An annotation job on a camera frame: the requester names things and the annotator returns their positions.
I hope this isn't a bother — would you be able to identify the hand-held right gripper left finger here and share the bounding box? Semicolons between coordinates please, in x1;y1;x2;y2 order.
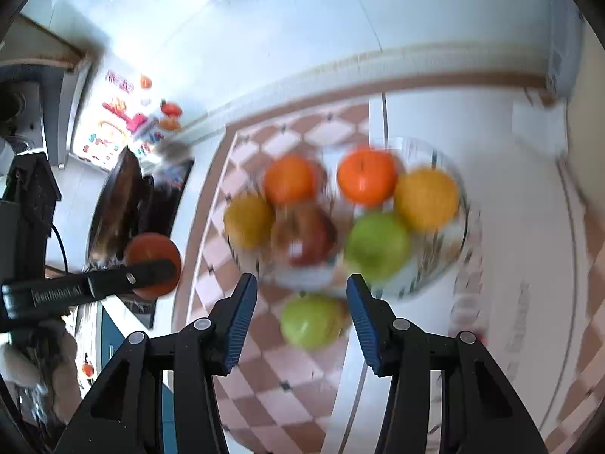
54;272;259;454

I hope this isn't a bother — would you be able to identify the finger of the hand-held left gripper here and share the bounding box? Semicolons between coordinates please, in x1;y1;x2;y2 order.
90;258;177;299

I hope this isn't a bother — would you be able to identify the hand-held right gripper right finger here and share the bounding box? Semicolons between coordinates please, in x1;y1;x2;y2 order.
346;273;551;454

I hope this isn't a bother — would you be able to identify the brown round fruit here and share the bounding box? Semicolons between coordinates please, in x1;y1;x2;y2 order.
124;233;183;301

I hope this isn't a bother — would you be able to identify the green apple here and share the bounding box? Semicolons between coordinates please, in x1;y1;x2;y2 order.
344;211;412;282
280;294;353;351

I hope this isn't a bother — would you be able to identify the floral ceramic plate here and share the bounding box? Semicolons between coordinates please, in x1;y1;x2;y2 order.
227;136;468;300

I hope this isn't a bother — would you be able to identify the dark red apple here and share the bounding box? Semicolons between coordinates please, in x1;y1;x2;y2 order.
271;202;338;267

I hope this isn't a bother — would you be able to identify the yellow pear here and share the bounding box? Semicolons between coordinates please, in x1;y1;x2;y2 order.
223;194;276;249

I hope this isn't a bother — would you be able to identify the yellow orange citrus fruit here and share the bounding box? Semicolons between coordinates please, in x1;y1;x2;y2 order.
393;168;461;232

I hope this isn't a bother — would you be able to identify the orange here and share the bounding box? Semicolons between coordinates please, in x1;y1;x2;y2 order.
337;148;399;206
263;154;318;207

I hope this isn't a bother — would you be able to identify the black frying pan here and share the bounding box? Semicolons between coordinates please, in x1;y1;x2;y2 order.
86;146;145;266

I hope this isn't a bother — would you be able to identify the blue base cabinet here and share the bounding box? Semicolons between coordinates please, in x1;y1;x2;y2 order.
97;303;178;454

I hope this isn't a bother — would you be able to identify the black gas stove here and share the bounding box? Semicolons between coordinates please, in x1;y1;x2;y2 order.
120;158;195;329

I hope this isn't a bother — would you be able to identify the checkered brown table mat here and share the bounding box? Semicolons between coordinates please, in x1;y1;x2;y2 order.
172;99;605;454

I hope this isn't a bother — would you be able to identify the pale fuzzy cloth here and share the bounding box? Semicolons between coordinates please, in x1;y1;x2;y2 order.
0;326;79;421

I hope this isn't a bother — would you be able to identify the colourful wall sticker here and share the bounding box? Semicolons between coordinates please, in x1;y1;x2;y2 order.
73;68;185;162

